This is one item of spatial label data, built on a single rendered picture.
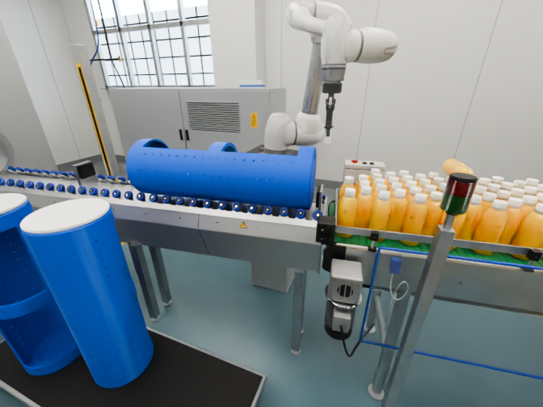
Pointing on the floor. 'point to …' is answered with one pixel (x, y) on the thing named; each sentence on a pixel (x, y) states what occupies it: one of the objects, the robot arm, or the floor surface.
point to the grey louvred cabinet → (195, 115)
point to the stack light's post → (418, 311)
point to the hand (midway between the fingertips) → (327, 136)
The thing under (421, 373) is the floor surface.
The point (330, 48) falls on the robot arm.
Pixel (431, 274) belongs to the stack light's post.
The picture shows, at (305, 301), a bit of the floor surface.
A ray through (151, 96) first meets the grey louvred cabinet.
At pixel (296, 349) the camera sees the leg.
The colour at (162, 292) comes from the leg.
